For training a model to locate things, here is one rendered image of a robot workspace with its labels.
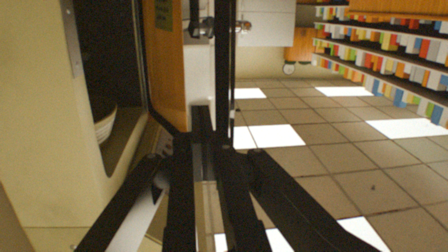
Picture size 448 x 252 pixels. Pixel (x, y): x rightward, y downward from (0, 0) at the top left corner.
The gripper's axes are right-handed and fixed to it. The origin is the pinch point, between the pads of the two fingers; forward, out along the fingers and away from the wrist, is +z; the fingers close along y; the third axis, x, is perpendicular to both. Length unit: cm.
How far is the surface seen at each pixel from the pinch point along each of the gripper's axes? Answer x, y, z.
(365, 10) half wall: 20, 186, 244
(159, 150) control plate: -14.9, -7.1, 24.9
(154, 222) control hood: -16.0, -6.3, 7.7
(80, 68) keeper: 4.3, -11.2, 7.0
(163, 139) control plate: -15.1, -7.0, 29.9
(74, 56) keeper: 5.6, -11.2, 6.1
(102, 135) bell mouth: -7.2, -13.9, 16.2
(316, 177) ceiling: -136, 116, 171
